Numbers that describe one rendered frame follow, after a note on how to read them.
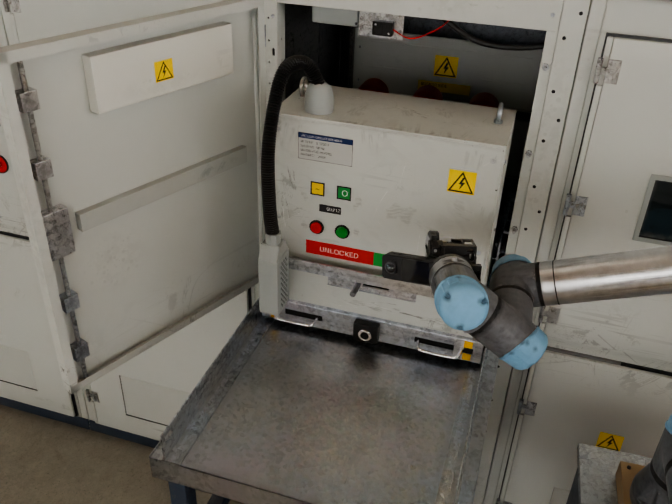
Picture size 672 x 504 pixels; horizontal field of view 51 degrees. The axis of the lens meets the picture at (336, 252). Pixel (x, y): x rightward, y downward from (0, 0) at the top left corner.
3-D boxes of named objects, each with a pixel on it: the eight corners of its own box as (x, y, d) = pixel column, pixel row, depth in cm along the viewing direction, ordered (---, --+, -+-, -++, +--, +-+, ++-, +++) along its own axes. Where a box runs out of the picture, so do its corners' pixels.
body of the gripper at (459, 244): (468, 276, 130) (479, 298, 118) (422, 274, 130) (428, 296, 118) (472, 236, 128) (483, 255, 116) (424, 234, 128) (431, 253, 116)
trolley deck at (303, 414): (461, 567, 125) (465, 546, 122) (152, 476, 140) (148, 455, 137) (501, 340, 180) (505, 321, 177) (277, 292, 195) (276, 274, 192)
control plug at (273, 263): (278, 317, 159) (277, 251, 149) (258, 312, 160) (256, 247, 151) (290, 298, 165) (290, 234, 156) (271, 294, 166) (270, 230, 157)
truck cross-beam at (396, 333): (480, 364, 160) (483, 343, 157) (261, 315, 173) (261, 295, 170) (483, 350, 164) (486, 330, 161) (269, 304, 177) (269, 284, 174)
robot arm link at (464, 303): (469, 346, 104) (426, 312, 103) (459, 319, 115) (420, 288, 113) (505, 308, 102) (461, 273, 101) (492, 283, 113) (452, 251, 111)
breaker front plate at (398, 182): (470, 345, 159) (503, 151, 134) (272, 302, 171) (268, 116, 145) (471, 342, 160) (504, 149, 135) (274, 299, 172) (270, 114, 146)
